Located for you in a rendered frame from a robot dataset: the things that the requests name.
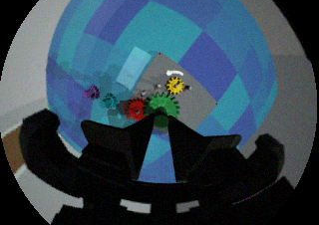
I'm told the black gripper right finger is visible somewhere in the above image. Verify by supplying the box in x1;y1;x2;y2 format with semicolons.
167;116;242;182

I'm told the purple gear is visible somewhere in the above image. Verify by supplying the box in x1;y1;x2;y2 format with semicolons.
83;86;100;99

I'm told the red gear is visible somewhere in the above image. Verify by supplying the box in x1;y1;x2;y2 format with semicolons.
127;98;146;120

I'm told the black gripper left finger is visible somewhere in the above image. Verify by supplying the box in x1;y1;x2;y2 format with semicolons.
80;113;155;181

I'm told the small teal gear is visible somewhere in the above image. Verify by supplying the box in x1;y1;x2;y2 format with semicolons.
100;94;117;109

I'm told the yellow gear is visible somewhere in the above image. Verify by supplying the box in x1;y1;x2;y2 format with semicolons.
167;77;183;95

